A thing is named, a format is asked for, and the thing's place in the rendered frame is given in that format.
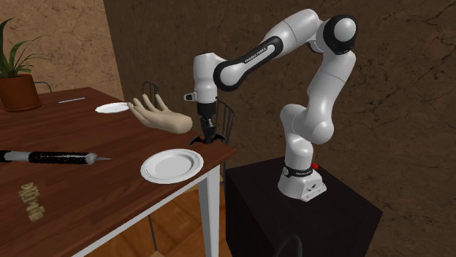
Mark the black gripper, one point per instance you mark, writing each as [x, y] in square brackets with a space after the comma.
[206, 109]

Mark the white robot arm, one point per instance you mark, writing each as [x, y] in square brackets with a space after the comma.
[322, 103]

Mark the black bat figure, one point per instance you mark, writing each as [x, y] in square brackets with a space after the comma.
[196, 140]

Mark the beige hand figure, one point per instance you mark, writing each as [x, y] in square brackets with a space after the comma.
[167, 119]

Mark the large white plate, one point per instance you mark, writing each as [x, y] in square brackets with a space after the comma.
[171, 166]

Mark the small white plate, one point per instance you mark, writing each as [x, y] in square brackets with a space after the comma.
[111, 108]

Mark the brown wooden table white legs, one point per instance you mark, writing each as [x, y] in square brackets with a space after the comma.
[89, 135]

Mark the silver pen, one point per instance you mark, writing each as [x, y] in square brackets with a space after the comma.
[72, 100]

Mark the black robot stand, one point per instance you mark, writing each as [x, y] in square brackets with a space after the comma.
[306, 224]

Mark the black and grey pointed tool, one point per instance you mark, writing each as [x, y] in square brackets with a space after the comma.
[57, 157]

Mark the green plant in brown pot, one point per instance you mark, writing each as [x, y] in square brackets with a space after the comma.
[17, 92]

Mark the beige ridged wooden figure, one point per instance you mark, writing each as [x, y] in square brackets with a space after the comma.
[32, 201]

